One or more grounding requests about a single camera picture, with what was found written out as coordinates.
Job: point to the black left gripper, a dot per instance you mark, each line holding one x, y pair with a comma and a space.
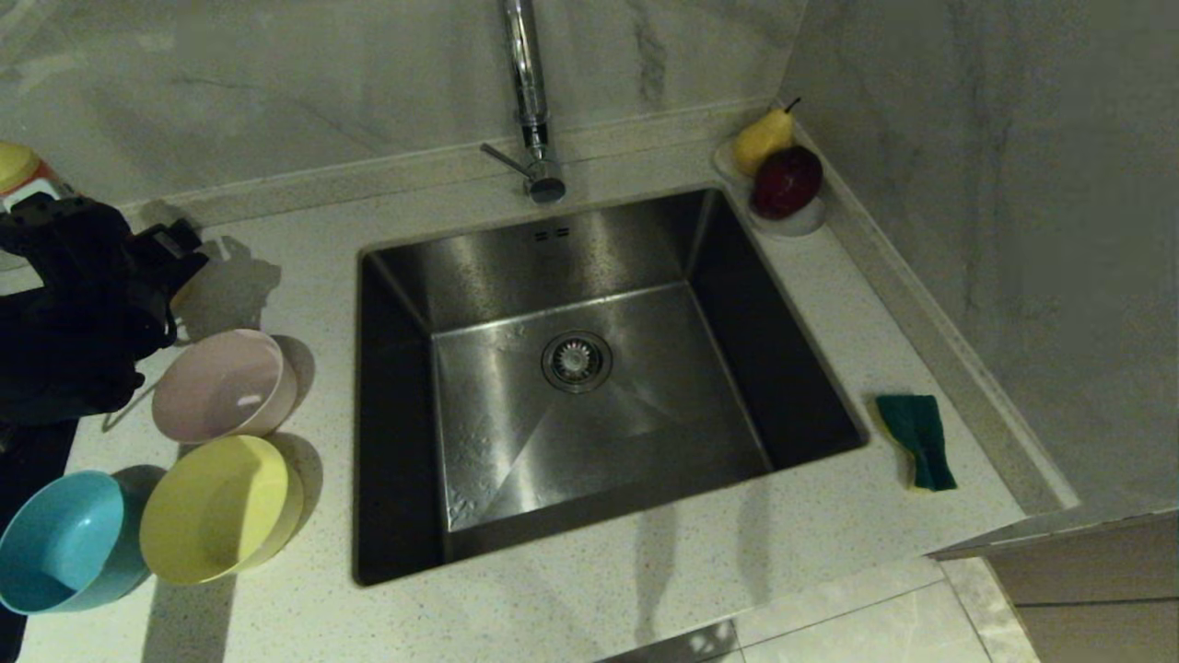
74, 258

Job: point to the orange detergent bottle yellow cap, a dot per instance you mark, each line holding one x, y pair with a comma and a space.
18, 166

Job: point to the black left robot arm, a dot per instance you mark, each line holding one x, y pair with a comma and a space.
55, 368

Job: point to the chrome sink faucet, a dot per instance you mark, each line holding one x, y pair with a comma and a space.
527, 92

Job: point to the stainless steel sink basin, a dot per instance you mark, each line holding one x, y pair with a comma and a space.
599, 442

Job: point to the green and yellow sponge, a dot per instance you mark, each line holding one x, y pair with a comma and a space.
921, 437

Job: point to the pink plastic bowl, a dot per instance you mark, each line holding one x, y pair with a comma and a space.
216, 387

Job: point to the black induction cooktop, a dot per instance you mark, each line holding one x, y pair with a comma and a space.
28, 451

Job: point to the yellow plastic bowl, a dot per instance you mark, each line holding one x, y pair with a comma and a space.
216, 511

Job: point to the blue plastic bowl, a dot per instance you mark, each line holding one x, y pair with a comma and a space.
64, 543

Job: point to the round metal drain strainer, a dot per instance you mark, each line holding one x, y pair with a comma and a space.
577, 361

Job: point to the yellow pear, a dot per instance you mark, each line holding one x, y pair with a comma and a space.
763, 143

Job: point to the dark red apple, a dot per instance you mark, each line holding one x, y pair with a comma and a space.
787, 182

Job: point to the small white dish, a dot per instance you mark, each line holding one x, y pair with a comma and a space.
801, 224

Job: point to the beige wooden cabinet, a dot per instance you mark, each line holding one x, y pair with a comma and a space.
1105, 589

